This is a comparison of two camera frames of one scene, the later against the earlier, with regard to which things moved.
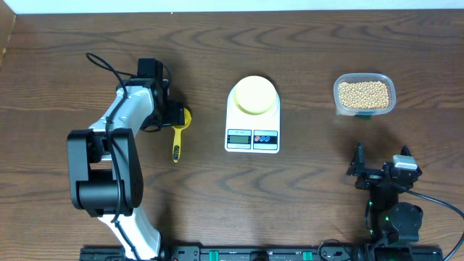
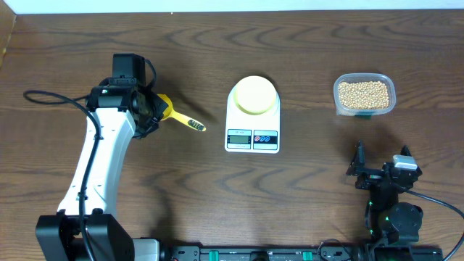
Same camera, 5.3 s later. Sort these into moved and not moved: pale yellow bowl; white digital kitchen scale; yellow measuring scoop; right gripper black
Moved: yellow measuring scoop
Not moved: pale yellow bowl; right gripper black; white digital kitchen scale
